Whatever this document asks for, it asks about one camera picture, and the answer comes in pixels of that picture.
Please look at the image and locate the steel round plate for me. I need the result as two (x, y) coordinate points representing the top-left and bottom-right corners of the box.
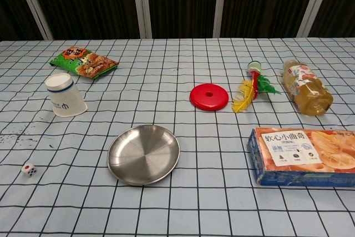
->
(107, 124), (181, 186)

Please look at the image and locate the white paper cup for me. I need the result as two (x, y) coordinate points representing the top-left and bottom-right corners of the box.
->
(44, 72), (88, 118)

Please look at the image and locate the small white die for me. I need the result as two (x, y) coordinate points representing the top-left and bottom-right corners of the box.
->
(21, 162), (38, 179)

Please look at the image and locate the red plastic disc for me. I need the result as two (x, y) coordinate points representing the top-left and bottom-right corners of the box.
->
(189, 83), (230, 113)

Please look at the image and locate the colourful feather shuttlecock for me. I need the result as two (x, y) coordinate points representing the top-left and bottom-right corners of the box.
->
(231, 60), (282, 114)

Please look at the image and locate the green snack bag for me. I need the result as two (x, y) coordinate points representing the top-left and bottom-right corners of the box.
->
(49, 46), (119, 80)

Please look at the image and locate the blue checkered tablecloth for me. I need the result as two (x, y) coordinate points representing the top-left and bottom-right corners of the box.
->
(0, 37), (355, 237)

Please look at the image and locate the amber tea bottle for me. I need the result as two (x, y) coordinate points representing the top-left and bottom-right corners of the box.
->
(282, 58), (334, 117)

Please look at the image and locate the orange blue cookie box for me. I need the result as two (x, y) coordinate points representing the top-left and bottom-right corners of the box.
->
(247, 126), (355, 188)

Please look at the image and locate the white metal frame post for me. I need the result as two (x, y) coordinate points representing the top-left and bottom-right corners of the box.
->
(131, 0), (153, 39)
(213, 0), (229, 38)
(12, 0), (53, 41)
(298, 0), (336, 38)

